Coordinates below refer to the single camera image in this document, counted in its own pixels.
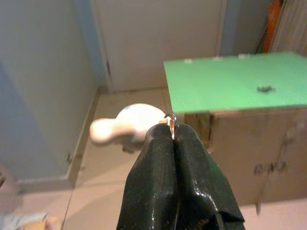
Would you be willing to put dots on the dark key bunch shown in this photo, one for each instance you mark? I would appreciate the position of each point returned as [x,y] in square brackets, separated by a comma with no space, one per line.
[265,88]

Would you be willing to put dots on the white door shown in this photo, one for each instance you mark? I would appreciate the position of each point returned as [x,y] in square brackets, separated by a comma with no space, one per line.
[163,40]

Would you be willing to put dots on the white tape tab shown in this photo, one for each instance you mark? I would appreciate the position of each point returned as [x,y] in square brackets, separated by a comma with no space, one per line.
[217,58]
[188,61]
[244,56]

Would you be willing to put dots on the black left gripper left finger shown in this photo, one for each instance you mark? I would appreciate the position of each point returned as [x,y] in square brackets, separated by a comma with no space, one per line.
[153,179]

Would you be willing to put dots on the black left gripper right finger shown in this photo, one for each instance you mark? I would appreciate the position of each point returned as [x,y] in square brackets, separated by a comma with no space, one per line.
[199,182]

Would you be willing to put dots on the brown cardboard box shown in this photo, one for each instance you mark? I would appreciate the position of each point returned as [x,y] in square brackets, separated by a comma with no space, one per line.
[251,155]

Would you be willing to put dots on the brown wooden panel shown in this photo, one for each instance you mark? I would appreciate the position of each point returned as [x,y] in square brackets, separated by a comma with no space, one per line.
[293,24]

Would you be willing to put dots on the green foam sheet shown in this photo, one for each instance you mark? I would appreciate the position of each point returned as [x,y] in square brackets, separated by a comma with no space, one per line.
[227,83]

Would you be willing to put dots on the orange pole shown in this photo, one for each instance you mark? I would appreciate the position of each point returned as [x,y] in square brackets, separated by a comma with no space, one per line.
[272,24]

